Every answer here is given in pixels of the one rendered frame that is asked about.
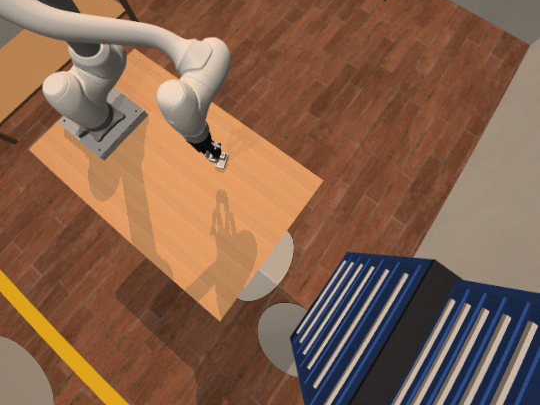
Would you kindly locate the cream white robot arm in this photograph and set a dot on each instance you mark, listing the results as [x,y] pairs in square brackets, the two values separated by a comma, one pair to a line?
[81,94]

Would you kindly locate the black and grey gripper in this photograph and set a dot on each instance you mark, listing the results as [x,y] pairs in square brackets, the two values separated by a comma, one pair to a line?
[207,148]

